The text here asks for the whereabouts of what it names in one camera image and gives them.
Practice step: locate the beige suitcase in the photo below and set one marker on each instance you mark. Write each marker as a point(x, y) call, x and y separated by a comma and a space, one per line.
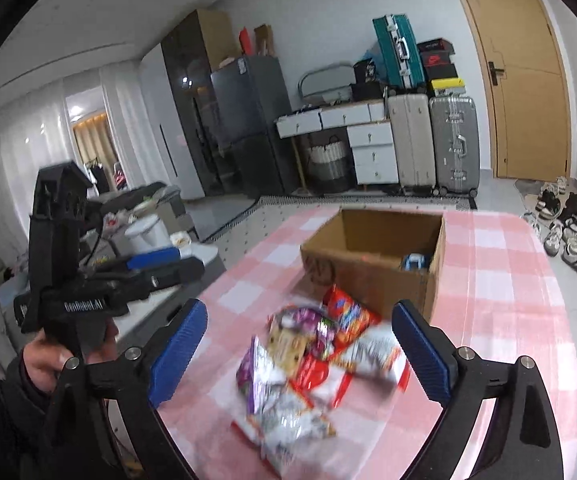
point(411, 145)

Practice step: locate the wooden door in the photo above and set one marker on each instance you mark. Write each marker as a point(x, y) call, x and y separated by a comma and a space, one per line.
point(523, 85)

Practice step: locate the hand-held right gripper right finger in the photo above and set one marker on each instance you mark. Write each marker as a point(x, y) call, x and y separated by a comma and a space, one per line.
point(423, 355)

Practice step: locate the pink checkered tablecloth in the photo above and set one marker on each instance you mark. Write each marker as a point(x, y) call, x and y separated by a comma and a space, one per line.
point(493, 285)

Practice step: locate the large cardboard box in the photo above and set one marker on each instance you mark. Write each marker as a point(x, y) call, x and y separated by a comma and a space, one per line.
point(218, 35)

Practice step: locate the yellow black shoebox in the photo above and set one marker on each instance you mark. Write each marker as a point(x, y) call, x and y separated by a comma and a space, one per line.
point(448, 87)

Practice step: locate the dark glass cabinet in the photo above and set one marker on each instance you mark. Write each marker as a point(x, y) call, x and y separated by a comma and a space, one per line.
point(188, 85)

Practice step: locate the pile of shoes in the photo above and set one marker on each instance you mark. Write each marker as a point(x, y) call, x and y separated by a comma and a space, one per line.
point(573, 230)

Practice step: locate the white sheer curtain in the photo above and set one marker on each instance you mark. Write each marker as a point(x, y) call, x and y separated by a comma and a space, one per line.
point(126, 120)
point(33, 145)

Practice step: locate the red paper bag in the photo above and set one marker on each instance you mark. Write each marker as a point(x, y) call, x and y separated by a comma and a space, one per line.
point(246, 42)

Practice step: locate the person's left hand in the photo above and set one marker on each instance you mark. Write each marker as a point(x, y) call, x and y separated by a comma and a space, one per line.
point(43, 362)

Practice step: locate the white desk with drawers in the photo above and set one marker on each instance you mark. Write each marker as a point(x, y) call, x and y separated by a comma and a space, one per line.
point(368, 145)

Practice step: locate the dark grey fridge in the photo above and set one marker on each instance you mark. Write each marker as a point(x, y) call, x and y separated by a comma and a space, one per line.
point(253, 125)

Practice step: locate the grey white woven basket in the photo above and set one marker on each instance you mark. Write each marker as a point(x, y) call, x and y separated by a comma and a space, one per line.
point(326, 165)

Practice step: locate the white round bucket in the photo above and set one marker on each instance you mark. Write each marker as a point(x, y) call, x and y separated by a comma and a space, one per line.
point(146, 232)

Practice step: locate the brown cardboard box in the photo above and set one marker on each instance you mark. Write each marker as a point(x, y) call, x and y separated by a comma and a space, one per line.
point(363, 272)

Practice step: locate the silver suitcase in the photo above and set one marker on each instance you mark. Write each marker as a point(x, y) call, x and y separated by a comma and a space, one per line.
point(453, 145)

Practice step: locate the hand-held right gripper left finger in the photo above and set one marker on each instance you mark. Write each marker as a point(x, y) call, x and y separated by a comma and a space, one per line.
point(178, 355)

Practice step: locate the white wardrobe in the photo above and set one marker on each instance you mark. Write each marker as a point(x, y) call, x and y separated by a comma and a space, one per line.
point(161, 125)

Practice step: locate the pile of snack packets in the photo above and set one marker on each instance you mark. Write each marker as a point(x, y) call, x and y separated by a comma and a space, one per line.
point(313, 365)

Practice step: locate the black red shoebox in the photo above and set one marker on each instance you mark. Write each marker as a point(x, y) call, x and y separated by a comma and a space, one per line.
point(436, 60)

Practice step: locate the black bag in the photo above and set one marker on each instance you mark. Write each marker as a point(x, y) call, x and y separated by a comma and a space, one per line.
point(367, 82)

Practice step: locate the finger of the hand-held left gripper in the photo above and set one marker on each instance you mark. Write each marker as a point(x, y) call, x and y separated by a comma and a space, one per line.
point(153, 259)
point(173, 275)

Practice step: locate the teal suitcase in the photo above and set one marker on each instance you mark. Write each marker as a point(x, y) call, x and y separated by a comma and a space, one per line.
point(398, 52)

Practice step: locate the blue white snack packet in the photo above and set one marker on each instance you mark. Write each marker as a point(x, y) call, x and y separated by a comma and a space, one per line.
point(415, 262)

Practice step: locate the grey doormat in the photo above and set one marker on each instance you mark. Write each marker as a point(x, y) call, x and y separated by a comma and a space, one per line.
point(530, 195)

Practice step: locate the arched metal frame mirror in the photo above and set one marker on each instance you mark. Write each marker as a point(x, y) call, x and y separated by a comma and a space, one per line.
point(328, 82)

